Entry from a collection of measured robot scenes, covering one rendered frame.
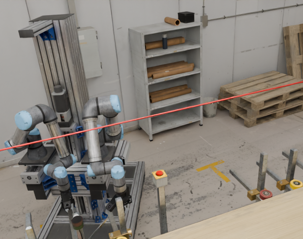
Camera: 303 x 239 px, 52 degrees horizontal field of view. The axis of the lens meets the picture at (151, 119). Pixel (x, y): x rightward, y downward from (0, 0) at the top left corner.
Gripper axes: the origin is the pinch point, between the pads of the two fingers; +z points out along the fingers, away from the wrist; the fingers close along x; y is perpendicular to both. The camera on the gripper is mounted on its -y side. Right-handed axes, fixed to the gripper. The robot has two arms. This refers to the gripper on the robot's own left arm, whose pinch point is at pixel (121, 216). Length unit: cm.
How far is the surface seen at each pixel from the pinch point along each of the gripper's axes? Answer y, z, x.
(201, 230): 28, 2, -42
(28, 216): -44, -4, 38
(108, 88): 143, 16, 229
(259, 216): 61, 2, -59
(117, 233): -7.4, 5.2, -5.4
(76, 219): -29.0, -19.2, -2.4
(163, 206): 20.0, -6.4, -18.2
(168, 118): 217, 79, 189
